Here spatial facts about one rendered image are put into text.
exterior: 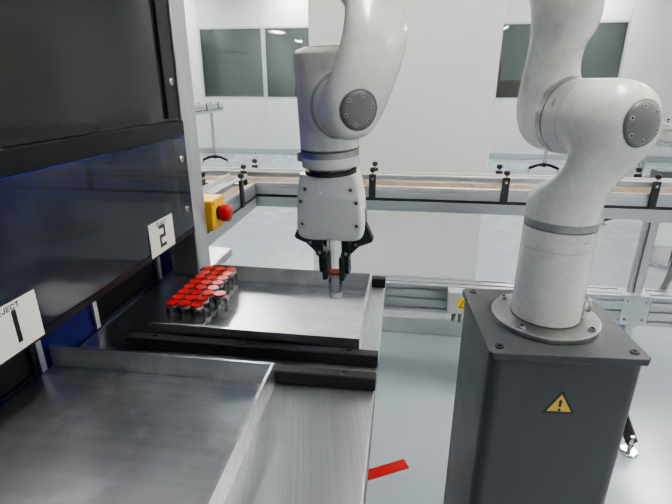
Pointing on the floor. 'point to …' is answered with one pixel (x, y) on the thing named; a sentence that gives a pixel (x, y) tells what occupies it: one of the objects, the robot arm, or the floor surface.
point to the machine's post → (182, 258)
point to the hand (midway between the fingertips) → (335, 265)
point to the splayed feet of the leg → (629, 441)
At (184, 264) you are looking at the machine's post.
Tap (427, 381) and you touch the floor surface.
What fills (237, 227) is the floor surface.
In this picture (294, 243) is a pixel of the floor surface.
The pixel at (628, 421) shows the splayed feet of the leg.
